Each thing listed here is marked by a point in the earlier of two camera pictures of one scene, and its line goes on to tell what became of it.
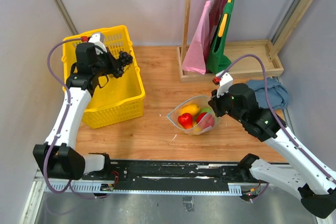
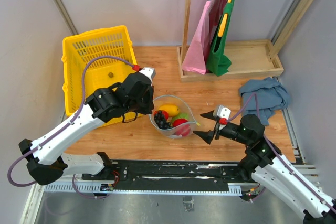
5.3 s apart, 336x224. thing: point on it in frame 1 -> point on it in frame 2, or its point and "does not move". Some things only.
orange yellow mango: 192,109 -> 173,110
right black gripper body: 222,106 -> 230,131
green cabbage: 206,109 -> 181,115
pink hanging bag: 196,59 does not move
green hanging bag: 217,61 does not move
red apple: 205,119 -> 181,127
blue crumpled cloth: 278,96 does not move
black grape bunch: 125,59 -> 160,120
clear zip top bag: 195,115 -> 171,118
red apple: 186,120 -> 165,114
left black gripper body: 100,67 -> 143,106
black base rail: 167,177 does not move
